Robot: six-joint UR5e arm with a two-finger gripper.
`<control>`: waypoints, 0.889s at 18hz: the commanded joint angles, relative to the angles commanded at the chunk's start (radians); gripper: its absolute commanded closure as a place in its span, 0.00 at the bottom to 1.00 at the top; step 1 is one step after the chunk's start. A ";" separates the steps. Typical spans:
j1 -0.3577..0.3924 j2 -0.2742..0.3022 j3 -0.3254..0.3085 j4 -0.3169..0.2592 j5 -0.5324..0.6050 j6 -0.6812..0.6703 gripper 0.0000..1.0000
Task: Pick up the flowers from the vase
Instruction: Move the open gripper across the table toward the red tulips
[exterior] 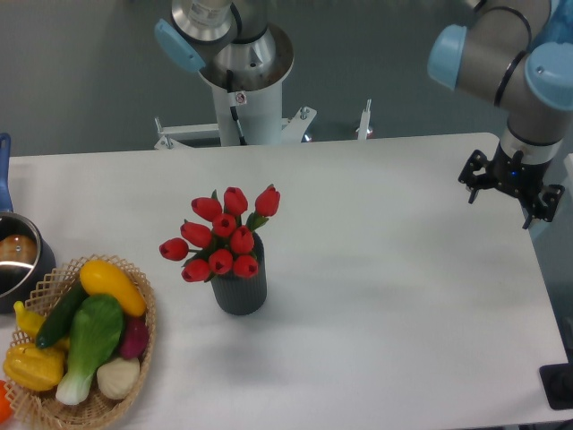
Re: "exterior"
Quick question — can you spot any blue handled saucepan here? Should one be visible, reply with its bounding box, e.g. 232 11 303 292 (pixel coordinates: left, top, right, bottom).
1 133 56 314

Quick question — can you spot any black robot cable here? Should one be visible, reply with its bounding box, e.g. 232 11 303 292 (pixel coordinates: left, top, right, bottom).
226 69 248 147

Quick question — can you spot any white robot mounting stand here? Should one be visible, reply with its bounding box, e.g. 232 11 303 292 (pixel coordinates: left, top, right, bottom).
153 78 374 151

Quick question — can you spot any black device at table edge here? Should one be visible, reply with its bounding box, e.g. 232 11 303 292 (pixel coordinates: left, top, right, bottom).
539 364 573 410

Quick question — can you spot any yellow banana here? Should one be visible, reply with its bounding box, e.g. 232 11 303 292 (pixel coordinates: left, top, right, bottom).
13 301 70 351

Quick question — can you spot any woven wicker basket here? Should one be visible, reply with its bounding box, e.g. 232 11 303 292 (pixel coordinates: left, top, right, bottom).
4 254 156 429

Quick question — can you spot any red tulip bouquet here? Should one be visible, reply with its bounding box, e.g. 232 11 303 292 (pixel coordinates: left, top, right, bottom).
158 185 281 282

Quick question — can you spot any dark green cucumber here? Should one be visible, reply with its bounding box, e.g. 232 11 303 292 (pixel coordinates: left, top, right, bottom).
35 281 88 349

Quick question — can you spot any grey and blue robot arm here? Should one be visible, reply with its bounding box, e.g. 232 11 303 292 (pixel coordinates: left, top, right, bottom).
427 1 572 228

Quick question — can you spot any green bok choy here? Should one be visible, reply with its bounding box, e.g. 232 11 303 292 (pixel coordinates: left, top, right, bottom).
56 294 124 406

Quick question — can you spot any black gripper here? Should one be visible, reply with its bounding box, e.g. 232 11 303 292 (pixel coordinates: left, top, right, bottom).
458 150 565 229

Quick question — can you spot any yellow bell pepper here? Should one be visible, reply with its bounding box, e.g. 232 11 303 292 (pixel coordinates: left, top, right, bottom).
3 343 65 391

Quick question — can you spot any orange fruit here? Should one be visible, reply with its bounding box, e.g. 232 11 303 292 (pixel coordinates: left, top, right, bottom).
0 380 13 424

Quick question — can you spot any dark grey ribbed vase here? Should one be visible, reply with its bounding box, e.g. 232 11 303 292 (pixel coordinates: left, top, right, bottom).
210 233 267 315

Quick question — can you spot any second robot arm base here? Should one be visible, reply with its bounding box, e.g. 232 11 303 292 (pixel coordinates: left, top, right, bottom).
154 1 294 92

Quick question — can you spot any purple sweet potato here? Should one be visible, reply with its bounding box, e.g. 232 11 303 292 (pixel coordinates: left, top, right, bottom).
118 317 150 359

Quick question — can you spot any white garlic bulb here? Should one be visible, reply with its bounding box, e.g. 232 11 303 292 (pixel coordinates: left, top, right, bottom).
97 357 140 400

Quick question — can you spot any yellow squash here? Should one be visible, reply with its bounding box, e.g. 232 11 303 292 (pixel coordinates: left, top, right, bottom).
79 260 147 317

